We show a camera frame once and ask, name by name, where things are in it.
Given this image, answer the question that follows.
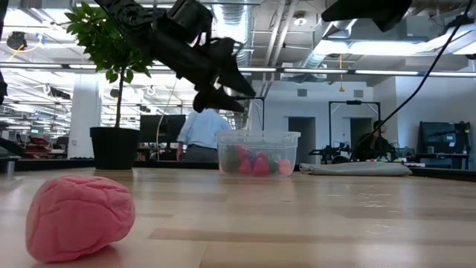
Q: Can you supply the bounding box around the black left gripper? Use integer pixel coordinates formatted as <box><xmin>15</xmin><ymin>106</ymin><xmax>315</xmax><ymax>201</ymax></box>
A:
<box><xmin>143</xmin><ymin>25</ymin><xmax>257</xmax><ymax>113</ymax></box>

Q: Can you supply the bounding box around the small pink toy fruit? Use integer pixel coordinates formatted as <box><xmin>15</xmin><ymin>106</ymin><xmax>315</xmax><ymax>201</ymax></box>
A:
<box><xmin>277</xmin><ymin>159</ymin><xmax>293</xmax><ymax>176</ymax></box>

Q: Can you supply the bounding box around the clear plastic tupperware container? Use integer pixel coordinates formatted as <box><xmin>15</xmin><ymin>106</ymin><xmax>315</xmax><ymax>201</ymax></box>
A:
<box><xmin>215</xmin><ymin>129</ymin><xmax>301</xmax><ymax>178</ymax></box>

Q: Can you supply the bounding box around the person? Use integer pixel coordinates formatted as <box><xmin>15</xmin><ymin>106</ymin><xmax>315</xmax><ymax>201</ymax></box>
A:
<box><xmin>353</xmin><ymin>119</ymin><xmax>397</xmax><ymax>163</ymax></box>
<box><xmin>176</xmin><ymin>107</ymin><xmax>234</xmax><ymax>163</ymax></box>

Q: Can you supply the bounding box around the black background monitor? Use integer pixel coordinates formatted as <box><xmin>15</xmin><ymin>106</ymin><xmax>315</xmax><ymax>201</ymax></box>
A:
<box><xmin>140</xmin><ymin>114</ymin><xmax>187</xmax><ymax>144</ymax></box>

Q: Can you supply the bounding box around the green potted plant black pot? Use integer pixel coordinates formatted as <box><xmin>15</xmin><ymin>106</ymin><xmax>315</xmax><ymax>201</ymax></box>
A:
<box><xmin>63</xmin><ymin>1</ymin><xmax>157</xmax><ymax>171</ymax></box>

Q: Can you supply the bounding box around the black cabinet with screen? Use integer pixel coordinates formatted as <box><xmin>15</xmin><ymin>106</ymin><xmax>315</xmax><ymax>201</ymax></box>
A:
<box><xmin>415</xmin><ymin>121</ymin><xmax>472</xmax><ymax>168</ymax></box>

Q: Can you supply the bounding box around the grey folded cloth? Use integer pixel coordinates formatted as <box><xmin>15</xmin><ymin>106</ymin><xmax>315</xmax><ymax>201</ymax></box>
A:
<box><xmin>299</xmin><ymin>160</ymin><xmax>414</xmax><ymax>176</ymax></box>

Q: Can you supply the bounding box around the pink wrinkled toy fruit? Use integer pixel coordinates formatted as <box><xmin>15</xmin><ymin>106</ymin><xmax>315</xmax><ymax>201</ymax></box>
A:
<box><xmin>25</xmin><ymin>174</ymin><xmax>137</xmax><ymax>264</ymax></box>

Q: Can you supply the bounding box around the black ceiling-mounted device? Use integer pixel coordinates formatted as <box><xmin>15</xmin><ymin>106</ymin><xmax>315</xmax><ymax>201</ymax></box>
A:
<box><xmin>6</xmin><ymin>31</ymin><xmax>29</xmax><ymax>51</ymax></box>

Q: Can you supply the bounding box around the black metal frame stand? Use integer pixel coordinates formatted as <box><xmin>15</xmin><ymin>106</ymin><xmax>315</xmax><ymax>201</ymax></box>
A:
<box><xmin>328</xmin><ymin>99</ymin><xmax>382</xmax><ymax>159</ymax></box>
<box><xmin>209</xmin><ymin>95</ymin><xmax>266</xmax><ymax>132</ymax></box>

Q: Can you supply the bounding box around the yellow hanging cord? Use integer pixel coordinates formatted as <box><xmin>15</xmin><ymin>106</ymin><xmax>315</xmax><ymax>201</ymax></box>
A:
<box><xmin>338</xmin><ymin>54</ymin><xmax>345</xmax><ymax>93</ymax></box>

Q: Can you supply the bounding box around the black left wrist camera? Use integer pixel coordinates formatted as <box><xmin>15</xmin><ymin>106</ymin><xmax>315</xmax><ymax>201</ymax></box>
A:
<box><xmin>167</xmin><ymin>0</ymin><xmax>213</xmax><ymax>42</ymax></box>

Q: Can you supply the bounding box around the long black arm cable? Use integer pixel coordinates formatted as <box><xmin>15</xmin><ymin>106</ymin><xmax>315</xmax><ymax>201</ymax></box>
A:
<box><xmin>349</xmin><ymin>0</ymin><xmax>476</xmax><ymax>159</ymax></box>

